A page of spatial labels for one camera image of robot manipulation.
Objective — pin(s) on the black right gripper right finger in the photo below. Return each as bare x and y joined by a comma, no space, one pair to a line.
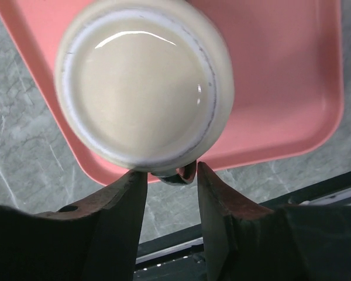
246,241

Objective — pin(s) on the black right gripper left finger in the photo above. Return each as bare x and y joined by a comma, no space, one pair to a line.
95,238

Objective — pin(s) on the pink plastic tray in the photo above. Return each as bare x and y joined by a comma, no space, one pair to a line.
288,68

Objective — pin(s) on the cream mug black handle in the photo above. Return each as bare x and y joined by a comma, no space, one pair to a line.
146,85

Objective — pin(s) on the black front mounting rail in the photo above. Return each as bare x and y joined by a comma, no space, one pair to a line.
180,255

